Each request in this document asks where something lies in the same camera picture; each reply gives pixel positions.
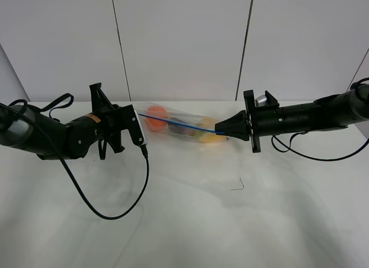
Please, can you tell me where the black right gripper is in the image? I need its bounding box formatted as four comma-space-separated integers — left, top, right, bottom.
214, 90, 284, 153

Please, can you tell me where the black left camera cable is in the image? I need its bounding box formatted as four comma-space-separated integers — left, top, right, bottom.
0, 102, 150, 220

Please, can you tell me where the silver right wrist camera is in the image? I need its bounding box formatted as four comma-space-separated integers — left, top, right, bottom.
255, 95, 268, 107

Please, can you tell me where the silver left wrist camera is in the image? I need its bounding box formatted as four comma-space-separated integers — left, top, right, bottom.
125, 105, 147, 146

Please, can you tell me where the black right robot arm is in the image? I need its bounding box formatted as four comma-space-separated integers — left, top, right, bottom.
214, 82, 368, 153

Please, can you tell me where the yellow lemon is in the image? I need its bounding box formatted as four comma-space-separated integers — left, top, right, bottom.
194, 116, 228, 144

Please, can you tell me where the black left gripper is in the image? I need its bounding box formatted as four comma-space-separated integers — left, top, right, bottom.
89, 83, 135, 160

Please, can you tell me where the orange fruit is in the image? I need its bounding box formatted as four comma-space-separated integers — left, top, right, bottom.
144, 105, 168, 132

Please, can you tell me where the purple eggplant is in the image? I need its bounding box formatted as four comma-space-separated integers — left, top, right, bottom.
167, 117, 195, 136

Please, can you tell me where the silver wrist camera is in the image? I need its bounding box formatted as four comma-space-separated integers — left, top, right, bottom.
255, 95, 268, 107
125, 105, 147, 146

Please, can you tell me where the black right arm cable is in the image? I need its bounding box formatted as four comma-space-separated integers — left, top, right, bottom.
270, 77, 369, 162

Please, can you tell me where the clear zip bag blue strip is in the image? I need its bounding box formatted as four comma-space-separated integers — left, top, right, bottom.
134, 102, 228, 144

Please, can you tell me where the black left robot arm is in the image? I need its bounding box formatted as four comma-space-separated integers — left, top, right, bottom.
1, 83, 145, 160

